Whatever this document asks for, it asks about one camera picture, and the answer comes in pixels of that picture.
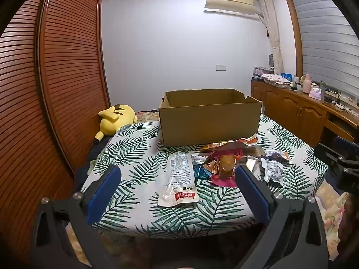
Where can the wooden louvered wardrobe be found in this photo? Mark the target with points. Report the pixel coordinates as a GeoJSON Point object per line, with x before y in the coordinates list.
{"type": "Point", "coordinates": [42, 89]}

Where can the grey window blind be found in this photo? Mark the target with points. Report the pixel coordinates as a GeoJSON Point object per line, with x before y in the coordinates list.
{"type": "Point", "coordinates": [325, 39]}

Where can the pink thermos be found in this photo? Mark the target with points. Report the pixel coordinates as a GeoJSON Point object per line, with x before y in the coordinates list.
{"type": "Point", "coordinates": [307, 84]}

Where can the clear bottle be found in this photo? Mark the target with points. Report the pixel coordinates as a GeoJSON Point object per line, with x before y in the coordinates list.
{"type": "Point", "coordinates": [322, 91]}

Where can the purple bag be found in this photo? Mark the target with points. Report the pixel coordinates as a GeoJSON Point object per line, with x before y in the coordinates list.
{"type": "Point", "coordinates": [260, 71]}

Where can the white wall switch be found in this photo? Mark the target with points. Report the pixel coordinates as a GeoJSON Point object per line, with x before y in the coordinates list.
{"type": "Point", "coordinates": [221, 67]}

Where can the folded patterned cloth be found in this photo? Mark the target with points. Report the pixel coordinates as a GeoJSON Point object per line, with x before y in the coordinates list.
{"type": "Point", "coordinates": [276, 80]}

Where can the red white snack packet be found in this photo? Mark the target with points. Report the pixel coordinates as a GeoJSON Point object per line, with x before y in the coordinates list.
{"type": "Point", "coordinates": [251, 140]}

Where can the magenta snack packet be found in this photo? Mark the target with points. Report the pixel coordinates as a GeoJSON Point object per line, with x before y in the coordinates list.
{"type": "Point", "coordinates": [227, 168]}

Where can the silver snack packet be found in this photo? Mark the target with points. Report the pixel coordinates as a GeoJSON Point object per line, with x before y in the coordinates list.
{"type": "Point", "coordinates": [198, 158]}

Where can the copper foil snack packet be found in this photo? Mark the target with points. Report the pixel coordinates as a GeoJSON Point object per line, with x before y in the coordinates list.
{"type": "Point", "coordinates": [210, 166]}

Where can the wooden cabinet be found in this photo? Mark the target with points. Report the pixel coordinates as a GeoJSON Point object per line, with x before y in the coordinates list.
{"type": "Point", "coordinates": [291, 109]}

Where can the white power strip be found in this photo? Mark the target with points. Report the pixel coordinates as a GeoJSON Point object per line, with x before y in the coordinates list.
{"type": "Point", "coordinates": [342, 105]}

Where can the person's right forearm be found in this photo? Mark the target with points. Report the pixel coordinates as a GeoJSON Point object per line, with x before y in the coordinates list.
{"type": "Point", "coordinates": [350, 229]}

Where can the cream curtain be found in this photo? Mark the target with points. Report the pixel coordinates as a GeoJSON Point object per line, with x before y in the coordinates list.
{"type": "Point", "coordinates": [273, 33]}

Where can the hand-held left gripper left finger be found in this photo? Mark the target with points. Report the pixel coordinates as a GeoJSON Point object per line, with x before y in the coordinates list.
{"type": "Point", "coordinates": [102, 196]}

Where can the small tan snack packet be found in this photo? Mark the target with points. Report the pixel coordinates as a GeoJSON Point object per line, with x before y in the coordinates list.
{"type": "Point", "coordinates": [251, 164]}

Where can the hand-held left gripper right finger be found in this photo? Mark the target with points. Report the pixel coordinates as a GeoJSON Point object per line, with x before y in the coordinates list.
{"type": "Point", "coordinates": [252, 196]}

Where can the brown cardboard box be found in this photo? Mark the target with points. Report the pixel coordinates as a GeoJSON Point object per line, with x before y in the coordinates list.
{"type": "Point", "coordinates": [209, 117]}

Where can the orange clear snack packet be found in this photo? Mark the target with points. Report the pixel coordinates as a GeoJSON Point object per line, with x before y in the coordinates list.
{"type": "Point", "coordinates": [221, 146]}

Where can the blue foil snack packet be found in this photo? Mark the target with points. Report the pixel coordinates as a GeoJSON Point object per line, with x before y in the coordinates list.
{"type": "Point", "coordinates": [200, 171]}

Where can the yellow plush toy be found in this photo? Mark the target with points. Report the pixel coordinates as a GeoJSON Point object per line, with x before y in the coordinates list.
{"type": "Point", "coordinates": [113, 119]}

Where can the pink tissue box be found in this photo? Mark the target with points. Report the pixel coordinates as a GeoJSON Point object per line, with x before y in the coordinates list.
{"type": "Point", "coordinates": [316, 94]}

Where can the brown flat snack packet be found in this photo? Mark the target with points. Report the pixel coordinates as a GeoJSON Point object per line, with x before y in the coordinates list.
{"type": "Point", "coordinates": [253, 151]}

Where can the small white snack packet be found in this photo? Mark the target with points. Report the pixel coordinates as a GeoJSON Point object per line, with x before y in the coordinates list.
{"type": "Point", "coordinates": [270, 172]}

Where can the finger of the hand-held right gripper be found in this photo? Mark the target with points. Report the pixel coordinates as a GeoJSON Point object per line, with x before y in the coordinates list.
{"type": "Point", "coordinates": [329, 152]}

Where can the wall air conditioner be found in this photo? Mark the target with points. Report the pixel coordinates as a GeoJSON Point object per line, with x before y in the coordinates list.
{"type": "Point", "coordinates": [230, 1]}

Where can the long clear white snack packet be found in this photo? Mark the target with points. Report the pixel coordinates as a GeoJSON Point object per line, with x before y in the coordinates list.
{"type": "Point", "coordinates": [178, 179]}

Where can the small dark snack packet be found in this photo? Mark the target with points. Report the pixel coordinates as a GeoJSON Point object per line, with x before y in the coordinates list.
{"type": "Point", "coordinates": [277, 155]}

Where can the blue box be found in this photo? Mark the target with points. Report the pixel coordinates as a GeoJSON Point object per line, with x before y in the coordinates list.
{"type": "Point", "coordinates": [286, 75]}

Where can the small white fan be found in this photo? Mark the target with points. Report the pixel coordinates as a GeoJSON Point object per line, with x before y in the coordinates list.
{"type": "Point", "coordinates": [271, 61]}

